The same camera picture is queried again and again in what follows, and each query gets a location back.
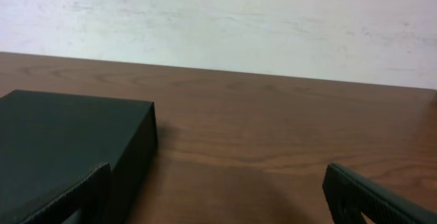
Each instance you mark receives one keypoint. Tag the dark green box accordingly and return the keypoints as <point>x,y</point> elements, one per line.
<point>49,141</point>

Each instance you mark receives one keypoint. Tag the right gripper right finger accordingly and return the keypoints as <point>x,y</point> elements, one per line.
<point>351,198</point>

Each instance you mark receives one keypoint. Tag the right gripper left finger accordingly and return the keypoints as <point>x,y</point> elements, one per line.
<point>90,192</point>

